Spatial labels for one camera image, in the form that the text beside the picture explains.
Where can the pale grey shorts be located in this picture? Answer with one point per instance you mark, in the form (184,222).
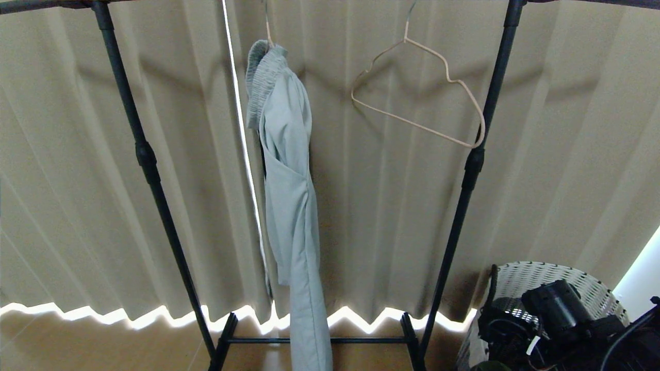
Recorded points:
(289,180)

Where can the pink clothes hanger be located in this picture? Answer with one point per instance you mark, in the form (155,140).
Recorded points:
(412,123)
(268,31)

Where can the green garment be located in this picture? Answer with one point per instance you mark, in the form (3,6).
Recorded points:
(490,366)

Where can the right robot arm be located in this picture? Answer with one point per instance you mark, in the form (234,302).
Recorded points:
(559,304)

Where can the black clothes rack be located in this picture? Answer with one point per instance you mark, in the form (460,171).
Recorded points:
(149,165)

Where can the white laundry basket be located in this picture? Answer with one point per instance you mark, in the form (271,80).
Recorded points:
(593,288)

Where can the beige curtain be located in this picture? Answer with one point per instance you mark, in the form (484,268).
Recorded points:
(567,154)

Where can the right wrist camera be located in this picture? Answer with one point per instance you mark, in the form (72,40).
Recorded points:
(508,324)

